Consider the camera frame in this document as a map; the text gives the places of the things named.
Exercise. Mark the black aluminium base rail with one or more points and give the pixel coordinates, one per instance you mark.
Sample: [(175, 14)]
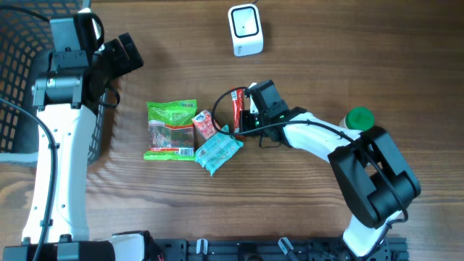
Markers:
[(324, 249)]

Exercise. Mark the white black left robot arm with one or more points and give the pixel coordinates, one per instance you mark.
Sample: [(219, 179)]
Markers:
[(67, 98)]

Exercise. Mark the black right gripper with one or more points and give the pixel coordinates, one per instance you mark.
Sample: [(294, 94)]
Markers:
[(246, 121)]

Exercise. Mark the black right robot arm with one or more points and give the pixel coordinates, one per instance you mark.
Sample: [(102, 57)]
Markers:
[(375, 180)]

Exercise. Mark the red stick sachet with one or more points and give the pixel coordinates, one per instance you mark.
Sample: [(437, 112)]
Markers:
[(238, 107)]

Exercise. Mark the small red white carton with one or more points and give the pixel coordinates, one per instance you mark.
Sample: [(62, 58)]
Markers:
[(204, 124)]

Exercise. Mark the green gummy candy bag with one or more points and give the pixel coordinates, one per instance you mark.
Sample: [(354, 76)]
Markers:
[(171, 130)]

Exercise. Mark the grey plastic mesh basket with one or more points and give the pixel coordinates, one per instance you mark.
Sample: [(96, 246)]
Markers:
[(26, 43)]

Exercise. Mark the white barcode scanner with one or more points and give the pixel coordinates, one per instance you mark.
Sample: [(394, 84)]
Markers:
[(246, 30)]

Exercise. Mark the teal white tissue pack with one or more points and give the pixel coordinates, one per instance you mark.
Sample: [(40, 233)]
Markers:
[(216, 151)]

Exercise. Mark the green lid jar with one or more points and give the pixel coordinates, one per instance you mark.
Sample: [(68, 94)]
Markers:
[(359, 118)]

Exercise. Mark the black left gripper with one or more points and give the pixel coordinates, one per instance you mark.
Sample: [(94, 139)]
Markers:
[(118, 55)]

